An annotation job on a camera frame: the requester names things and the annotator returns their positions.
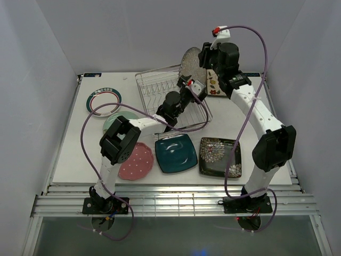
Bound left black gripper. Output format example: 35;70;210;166
174;76;206;118

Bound pink dotted plate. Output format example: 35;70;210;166
118;142;154;181

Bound black floral square plate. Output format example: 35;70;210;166
199;137;242;179

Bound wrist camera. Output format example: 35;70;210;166
186;79;205;98
210;26;231;50

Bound teal square plate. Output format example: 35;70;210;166
155;134;198;174

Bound mint green flower plate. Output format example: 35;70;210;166
102;111;139;134

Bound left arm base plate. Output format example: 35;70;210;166
82;197;129;215

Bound cream floral square plate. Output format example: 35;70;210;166
207;69;227;98

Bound aluminium frame rails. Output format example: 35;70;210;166
33;71;319;217

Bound left blue table label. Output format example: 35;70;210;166
83;73;102;77

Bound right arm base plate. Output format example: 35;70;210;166
217;195;273;214

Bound speckled round plate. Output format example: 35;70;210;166
179;47;207;85

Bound blue table label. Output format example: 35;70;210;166
244;73;261;77
83;73;102;77

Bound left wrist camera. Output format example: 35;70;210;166
186;79;205;98

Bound wire dish rack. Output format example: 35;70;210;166
135;65;213;135

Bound right blue table label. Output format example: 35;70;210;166
244;73;261;77

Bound white plate green rim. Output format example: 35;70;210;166
86;87;122;118

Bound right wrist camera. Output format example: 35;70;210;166
210;26;231;50

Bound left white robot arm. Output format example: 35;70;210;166
89;75;207;213

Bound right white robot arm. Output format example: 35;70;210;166
198;42;296;212

